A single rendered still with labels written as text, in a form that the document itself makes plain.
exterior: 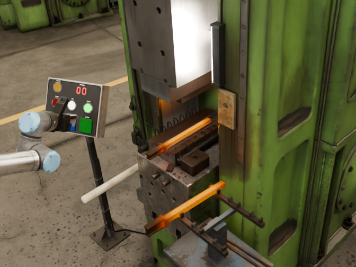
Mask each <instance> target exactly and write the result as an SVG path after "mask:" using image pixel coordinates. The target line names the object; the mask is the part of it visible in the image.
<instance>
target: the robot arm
mask: <svg viewBox="0 0 356 267"><path fill-rule="evenodd" d="M68 102H69V99H68V98H67V97H64V96H60V97H59V99H58V101H57V103H56V105H55V107H54V109H53V111H52V112H51V111H41V112H34V111H30V112H26V113H24V114H22V115H21V116H20V118H19V128H20V129H21V134H20V138H19V142H18V145H17V149H16V152H15V153H7V154H0V176H6V175H12V174H18V173H24V172H30V171H40V170H44V171H45V172H48V173H51V172H53V171H55V170H56V169H57V168H58V166H59V164H60V156H59V154H58V153H56V152H55V151H54V150H52V149H50V148H48V147H47V146H45V145H43V144H42V143H40V142H41V138H42V134H43V131H50V132H55V131H61V132H69V131H70V127H71V123H72V126H73V127H74V126H75V123H76V119H77V118H78V116H77V115H76V114H64V113H63V112H64V110H65V108H66V106H67V104H68Z"/></svg>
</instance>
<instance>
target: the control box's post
mask: <svg viewBox="0 0 356 267"><path fill-rule="evenodd" d="M85 139H86V143H87V147H88V152H89V155H90V160H91V165H92V170H93V174H94V178H96V179H97V180H98V179H99V178H101V171H100V166H99V161H98V158H97V153H96V148H95V143H94V138H93V137H88V136H85ZM97 180H95V184H96V187H98V186H100V185H102V184H103V181H102V179H100V180H98V181H97ZM99 201H100V206H101V209H102V210H103V211H106V210H107V209H108V204H107V201H106V196H105V192H104V193H102V194H100V195H99ZM102 215H103V220H104V224H105V228H107V230H108V235H109V237H111V235H110V231H109V228H111V229H112V225H111V220H110V215H109V211H106V212H105V213H103V212H102ZM112 231H113V230H112Z"/></svg>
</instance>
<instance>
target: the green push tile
mask: <svg viewBox="0 0 356 267"><path fill-rule="evenodd" d="M92 126H93V120H91V119H85V118H80V123H79V132H83V133H87V134H92Z"/></svg>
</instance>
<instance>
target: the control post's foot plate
mask: <svg viewBox="0 0 356 267"><path fill-rule="evenodd" d="M112 223H113V228H114V230H120V229H123V228H122V227H121V226H120V225H119V224H117V223H116V222H115V221H114V220H112ZM112 230H113V229H111V228H109V231H110V235H111V237H109V235H108V230H107V228H105V225H104V226H102V227H101V228H99V229H98V230H96V231H95V232H93V233H91V234H90V238H91V239H92V240H93V241H95V242H96V243H97V244H98V245H99V246H101V247H102V248H103V249H104V250H105V251H109V250H110V249H112V248H114V247H115V246H117V245H119V244H120V243H121V242H122V241H124V240H125V239H127V238H128V237H129V236H131V234H130V233H129V232H128V231H126V230H122V231H118V232H114V231H112Z"/></svg>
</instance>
